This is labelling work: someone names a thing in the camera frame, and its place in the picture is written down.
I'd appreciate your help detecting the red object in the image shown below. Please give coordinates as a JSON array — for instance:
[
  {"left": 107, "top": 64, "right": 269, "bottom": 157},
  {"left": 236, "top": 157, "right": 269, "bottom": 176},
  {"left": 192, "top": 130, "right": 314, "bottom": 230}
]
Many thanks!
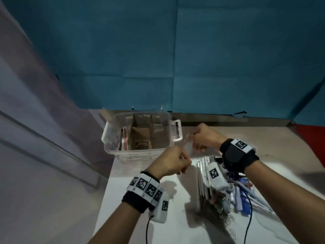
[{"left": 294, "top": 124, "right": 325, "bottom": 168}]

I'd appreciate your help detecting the black wristband with marker tags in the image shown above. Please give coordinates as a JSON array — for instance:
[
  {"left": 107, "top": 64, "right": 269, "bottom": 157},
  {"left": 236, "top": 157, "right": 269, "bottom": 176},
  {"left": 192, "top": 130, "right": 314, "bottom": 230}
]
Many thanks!
[
  {"left": 122, "top": 174, "right": 163, "bottom": 214},
  {"left": 219, "top": 139, "right": 260, "bottom": 174}
]

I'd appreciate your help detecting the clear plastic storage box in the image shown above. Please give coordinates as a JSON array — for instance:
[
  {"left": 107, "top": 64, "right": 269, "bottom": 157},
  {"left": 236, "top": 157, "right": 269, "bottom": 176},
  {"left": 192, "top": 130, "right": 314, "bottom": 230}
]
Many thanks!
[{"left": 101, "top": 111, "right": 183, "bottom": 163}]

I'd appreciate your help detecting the row of white marker pens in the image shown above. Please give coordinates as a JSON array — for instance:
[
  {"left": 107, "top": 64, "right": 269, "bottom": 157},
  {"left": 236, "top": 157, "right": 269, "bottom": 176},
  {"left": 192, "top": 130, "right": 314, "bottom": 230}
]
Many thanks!
[{"left": 195, "top": 156, "right": 216, "bottom": 201}]

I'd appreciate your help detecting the person's left hand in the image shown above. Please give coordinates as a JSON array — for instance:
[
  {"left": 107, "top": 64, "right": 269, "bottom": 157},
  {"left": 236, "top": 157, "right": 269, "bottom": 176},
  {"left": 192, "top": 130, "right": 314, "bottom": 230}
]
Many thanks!
[{"left": 146, "top": 146, "right": 192, "bottom": 181}]

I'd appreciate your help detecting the black wrist cord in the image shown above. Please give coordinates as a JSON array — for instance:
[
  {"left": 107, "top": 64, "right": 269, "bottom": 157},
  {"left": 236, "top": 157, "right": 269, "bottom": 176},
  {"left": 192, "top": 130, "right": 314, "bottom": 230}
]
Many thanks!
[{"left": 140, "top": 171, "right": 160, "bottom": 183}]

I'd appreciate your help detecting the brown cardboard divider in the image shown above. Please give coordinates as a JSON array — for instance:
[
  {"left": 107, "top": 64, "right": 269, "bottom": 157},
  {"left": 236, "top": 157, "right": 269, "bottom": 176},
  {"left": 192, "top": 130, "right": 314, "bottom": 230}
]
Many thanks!
[{"left": 129, "top": 115, "right": 154, "bottom": 150}]

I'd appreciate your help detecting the person's left forearm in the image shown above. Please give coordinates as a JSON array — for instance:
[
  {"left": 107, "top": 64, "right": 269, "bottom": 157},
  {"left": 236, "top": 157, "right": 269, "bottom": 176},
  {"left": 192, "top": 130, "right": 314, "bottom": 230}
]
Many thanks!
[{"left": 87, "top": 202, "right": 142, "bottom": 244}]

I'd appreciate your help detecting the black camera cable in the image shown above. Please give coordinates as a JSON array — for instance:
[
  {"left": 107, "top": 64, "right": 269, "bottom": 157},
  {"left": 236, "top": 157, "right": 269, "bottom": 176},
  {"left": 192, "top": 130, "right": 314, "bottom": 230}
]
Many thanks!
[
  {"left": 228, "top": 175, "right": 253, "bottom": 244},
  {"left": 145, "top": 216, "right": 154, "bottom": 244}
]

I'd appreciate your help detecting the person's right forearm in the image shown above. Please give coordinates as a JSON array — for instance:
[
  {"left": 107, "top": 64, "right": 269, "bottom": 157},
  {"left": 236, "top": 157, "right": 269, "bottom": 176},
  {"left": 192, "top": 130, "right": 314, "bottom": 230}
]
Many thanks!
[{"left": 245, "top": 161, "right": 325, "bottom": 244}]

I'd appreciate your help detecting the pile of silver paper clips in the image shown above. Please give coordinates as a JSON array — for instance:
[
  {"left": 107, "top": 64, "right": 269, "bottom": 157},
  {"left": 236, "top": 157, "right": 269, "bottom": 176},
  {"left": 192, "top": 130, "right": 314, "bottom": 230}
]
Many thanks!
[{"left": 195, "top": 198, "right": 238, "bottom": 237}]

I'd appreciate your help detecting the person's right hand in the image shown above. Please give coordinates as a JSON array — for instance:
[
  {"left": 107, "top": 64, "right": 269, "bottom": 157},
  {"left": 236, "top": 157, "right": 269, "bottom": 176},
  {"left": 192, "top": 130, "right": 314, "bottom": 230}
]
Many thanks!
[{"left": 189, "top": 123, "right": 228, "bottom": 153}]

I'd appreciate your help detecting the blue backdrop cloth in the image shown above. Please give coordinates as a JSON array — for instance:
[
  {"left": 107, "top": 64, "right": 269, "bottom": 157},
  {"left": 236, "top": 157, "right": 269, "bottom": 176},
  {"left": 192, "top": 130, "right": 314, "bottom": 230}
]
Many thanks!
[{"left": 2, "top": 0, "right": 325, "bottom": 120}]

